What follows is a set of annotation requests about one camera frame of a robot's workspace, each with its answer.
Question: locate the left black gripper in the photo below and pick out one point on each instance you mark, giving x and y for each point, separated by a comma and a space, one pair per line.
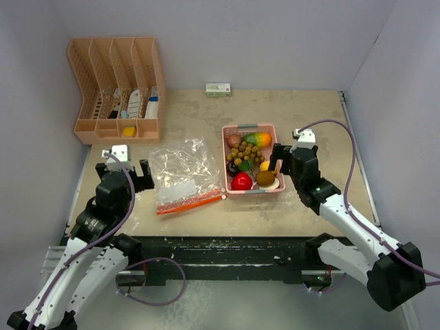
148, 182

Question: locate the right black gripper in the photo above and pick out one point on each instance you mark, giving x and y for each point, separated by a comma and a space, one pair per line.
278, 153

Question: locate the brown longan bunch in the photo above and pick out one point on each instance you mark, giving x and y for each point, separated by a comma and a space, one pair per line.
245, 154

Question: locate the clear zip top bag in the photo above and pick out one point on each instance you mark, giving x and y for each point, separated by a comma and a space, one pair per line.
186, 176

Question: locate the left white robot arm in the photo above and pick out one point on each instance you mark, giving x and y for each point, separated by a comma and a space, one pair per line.
94, 253

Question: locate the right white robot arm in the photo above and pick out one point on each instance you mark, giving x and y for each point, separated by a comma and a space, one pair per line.
388, 269

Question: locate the yellow orange peach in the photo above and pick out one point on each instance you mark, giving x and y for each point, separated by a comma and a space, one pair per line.
264, 165

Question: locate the green orange mango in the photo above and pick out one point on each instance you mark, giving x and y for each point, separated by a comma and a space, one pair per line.
259, 139

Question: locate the brown kiwi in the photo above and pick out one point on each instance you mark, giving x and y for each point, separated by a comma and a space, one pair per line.
265, 178

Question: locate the white mushroom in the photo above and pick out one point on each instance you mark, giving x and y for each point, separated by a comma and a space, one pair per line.
273, 186

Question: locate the pink plastic basket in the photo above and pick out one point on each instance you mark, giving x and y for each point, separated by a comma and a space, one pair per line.
244, 129

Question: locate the yellow block in organizer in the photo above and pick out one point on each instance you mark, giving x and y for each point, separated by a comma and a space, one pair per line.
129, 132

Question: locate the red apple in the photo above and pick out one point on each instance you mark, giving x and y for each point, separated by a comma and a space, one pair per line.
242, 181

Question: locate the brown passion fruit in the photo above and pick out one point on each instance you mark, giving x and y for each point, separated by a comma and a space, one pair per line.
233, 140

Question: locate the dark purple mangosteen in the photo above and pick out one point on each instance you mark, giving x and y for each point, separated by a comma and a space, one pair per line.
232, 169

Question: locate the white blue box in organizer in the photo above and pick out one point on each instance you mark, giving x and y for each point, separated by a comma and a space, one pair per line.
152, 106

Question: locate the white tube in organizer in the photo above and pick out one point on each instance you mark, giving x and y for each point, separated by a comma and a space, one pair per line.
134, 104

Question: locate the black white item in organizer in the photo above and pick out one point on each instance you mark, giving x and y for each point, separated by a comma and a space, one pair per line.
115, 107

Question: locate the small green white box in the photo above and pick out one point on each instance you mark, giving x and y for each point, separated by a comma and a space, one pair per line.
216, 90

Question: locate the orange file organizer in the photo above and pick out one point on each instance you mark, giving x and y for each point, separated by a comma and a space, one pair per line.
100, 65

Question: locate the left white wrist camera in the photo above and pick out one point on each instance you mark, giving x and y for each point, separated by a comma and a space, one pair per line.
120, 153

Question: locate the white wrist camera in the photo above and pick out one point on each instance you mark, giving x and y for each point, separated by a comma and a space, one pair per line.
304, 139
120, 153

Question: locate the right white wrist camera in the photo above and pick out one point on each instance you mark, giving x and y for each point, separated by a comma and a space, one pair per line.
304, 139

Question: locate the black metal base frame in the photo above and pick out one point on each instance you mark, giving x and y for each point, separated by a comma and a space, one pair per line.
154, 260

